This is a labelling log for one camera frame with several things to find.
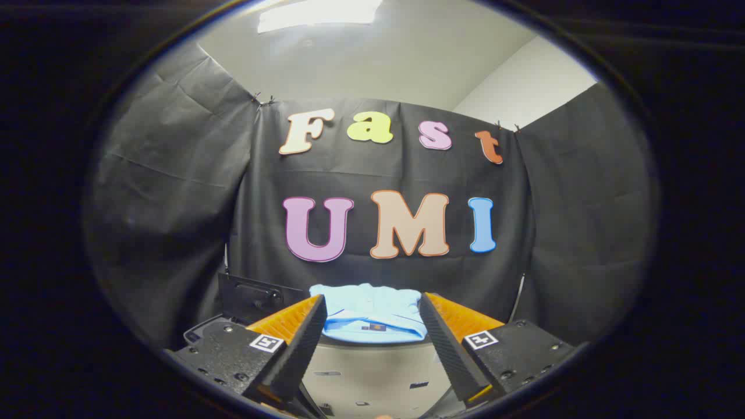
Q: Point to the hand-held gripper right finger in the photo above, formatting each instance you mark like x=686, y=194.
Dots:
x=445, y=343

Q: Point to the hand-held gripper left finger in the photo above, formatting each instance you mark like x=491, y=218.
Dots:
x=302, y=349

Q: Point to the light blue shirt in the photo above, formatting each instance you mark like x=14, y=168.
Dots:
x=372, y=305

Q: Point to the grey cabinet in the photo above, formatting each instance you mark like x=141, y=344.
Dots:
x=372, y=372

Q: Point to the white backdrop stand pole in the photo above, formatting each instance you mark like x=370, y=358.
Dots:
x=226, y=259
x=517, y=297

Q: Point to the black backdrop cloth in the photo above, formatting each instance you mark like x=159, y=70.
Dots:
x=407, y=174

